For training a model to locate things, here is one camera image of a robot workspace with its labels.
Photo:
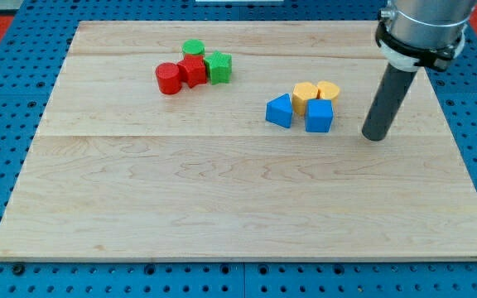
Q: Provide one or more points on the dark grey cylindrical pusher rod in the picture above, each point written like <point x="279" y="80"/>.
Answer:
<point x="387" y="101"/>

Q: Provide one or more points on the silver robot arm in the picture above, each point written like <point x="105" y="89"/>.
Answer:
<point x="412" y="34"/>

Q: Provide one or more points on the yellow heart block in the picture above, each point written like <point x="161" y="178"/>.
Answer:
<point x="328" y="90"/>

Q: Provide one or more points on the yellow hexagon block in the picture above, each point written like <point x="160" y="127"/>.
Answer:
<point x="301" y="93"/>

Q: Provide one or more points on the blue cube block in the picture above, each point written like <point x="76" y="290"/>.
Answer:
<point x="319" y="115"/>

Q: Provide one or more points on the blue triangle block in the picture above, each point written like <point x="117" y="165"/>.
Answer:
<point x="279" y="111"/>

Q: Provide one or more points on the green star block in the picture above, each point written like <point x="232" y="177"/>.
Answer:
<point x="218" y="67"/>

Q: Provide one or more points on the red star block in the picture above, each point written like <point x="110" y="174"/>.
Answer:
<point x="192" y="70"/>

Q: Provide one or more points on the green cylinder block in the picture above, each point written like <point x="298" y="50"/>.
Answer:
<point x="194" y="47"/>

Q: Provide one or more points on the red cylinder block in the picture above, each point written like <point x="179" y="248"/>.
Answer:
<point x="168" y="78"/>

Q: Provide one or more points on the light wooden board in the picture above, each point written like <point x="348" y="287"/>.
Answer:
<point x="120" y="172"/>

